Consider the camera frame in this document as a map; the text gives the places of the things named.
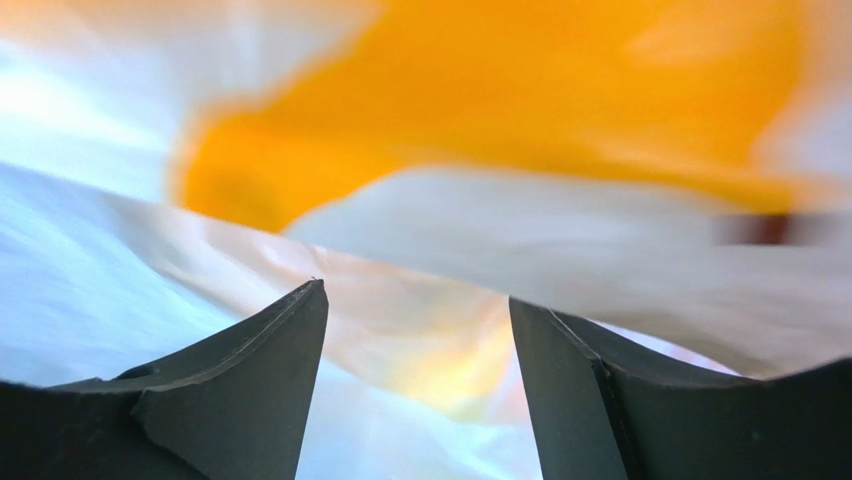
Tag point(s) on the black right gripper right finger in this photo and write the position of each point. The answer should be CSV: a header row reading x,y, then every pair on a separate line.
x,y
605,407

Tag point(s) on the translucent plastic bag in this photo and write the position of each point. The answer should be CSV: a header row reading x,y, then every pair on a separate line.
x,y
676,172

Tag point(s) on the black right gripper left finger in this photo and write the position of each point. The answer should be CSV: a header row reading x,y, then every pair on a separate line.
x,y
231,406

